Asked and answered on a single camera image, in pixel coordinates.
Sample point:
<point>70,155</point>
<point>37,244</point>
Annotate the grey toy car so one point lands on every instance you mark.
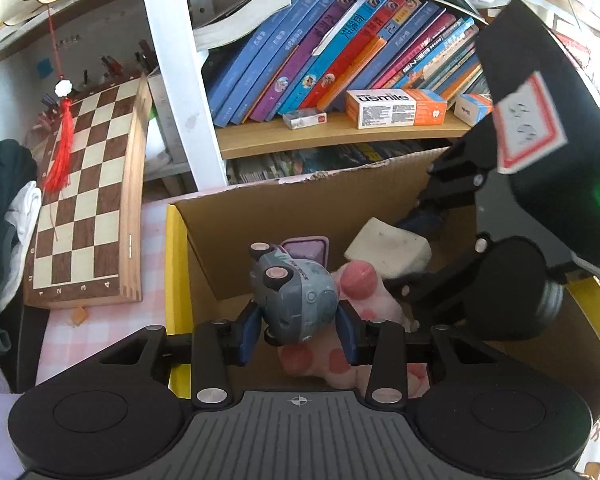
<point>295,295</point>

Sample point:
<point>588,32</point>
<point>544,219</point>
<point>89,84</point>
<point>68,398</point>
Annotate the yellow cardboard box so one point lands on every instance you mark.
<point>215,240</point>

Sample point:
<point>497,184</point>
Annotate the small orange block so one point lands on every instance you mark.
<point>79,316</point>

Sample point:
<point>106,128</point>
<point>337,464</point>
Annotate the orange white toothpaste box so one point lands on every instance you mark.
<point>394,110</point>

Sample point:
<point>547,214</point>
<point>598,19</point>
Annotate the orange white blue box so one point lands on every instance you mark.
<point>472,110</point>

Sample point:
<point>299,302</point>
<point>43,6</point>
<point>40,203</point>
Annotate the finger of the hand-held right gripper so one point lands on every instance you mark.
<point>429,285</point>
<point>424,220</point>

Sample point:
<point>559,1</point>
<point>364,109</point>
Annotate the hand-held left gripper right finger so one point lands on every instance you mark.
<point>349,335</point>

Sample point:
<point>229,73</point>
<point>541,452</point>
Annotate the row of colourful books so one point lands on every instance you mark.
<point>305,60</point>

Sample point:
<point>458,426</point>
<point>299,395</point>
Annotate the row of thin magazines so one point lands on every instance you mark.
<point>320,160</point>

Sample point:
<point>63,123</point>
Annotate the pile of clothes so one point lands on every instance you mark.
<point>5,200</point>

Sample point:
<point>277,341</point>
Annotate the pink plush pig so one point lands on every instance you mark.
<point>360,280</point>

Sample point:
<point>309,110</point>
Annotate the wooden chessboard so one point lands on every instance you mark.
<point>90,185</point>

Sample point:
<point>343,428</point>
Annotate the white speckled sponge block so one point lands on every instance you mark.
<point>384,250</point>

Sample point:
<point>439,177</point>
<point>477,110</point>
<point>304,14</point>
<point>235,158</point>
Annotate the small pinkish purple case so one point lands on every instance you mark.
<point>307,249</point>

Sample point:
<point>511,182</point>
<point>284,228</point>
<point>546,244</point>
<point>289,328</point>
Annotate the small red white box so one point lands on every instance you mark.
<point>305,120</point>

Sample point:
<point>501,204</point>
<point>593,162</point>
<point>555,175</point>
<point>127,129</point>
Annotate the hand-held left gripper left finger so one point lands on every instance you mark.
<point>247,335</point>

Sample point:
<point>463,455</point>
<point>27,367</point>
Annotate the thick white paged book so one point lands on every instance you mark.
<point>240,22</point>

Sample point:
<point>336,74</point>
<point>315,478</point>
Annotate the white bookshelf with wooden boards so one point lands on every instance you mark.
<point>180,85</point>

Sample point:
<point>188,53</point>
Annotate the red tassel with white bead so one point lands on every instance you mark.
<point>62,150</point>

